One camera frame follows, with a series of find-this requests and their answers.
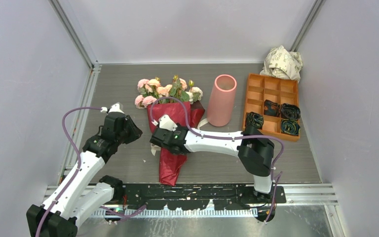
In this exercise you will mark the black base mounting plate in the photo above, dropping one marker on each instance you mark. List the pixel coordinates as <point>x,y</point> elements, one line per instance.
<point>224,196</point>

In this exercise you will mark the pink cylindrical vase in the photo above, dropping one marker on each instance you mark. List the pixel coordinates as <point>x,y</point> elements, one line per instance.
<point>221,102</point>

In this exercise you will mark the dark rolled tie left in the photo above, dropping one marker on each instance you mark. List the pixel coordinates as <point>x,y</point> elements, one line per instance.
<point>254,119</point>

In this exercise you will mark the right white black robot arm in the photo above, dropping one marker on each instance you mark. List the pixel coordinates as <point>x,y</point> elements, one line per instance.
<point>252,148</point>

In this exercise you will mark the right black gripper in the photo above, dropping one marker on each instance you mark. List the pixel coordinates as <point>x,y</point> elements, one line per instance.
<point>179,125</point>

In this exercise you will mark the orange compartment tray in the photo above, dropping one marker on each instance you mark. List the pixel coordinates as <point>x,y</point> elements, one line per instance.
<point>277,102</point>

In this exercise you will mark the dark rolled tie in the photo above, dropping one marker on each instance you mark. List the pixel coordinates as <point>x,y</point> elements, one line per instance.
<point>271,108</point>
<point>290,111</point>
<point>254,119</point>
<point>290,127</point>

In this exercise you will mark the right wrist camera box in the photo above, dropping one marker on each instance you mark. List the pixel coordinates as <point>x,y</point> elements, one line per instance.
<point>166,123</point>

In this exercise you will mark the dark rolled tie middle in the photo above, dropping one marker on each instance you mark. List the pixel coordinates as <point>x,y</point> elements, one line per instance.
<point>271,108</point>

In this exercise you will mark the crumpled printed paper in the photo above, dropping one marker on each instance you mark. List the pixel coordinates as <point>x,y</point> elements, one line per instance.
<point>283,64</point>

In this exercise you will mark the pink flower bunch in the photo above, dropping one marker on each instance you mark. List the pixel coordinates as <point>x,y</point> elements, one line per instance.
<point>151,90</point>

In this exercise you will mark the red wrapping paper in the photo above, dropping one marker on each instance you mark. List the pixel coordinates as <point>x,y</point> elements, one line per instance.
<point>170,164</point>

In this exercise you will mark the cream printed ribbon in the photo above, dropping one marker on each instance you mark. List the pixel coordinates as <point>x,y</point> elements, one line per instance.
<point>155,148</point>

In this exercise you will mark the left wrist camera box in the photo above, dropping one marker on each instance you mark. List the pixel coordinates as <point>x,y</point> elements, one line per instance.
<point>116,109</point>

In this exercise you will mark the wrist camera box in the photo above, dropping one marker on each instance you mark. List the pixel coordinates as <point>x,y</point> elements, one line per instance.
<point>166,123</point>
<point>116,109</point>

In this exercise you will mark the dark rolled tie upper right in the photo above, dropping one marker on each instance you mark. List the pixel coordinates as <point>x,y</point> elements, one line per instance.
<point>290,111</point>

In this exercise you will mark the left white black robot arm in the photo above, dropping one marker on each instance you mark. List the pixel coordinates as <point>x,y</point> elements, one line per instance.
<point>63,213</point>

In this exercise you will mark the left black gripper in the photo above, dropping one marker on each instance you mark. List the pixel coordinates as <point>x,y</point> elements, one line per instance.
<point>135,132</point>

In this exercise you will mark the dark rolled tie lower right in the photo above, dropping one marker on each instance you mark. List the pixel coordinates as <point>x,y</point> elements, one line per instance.
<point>290,127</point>

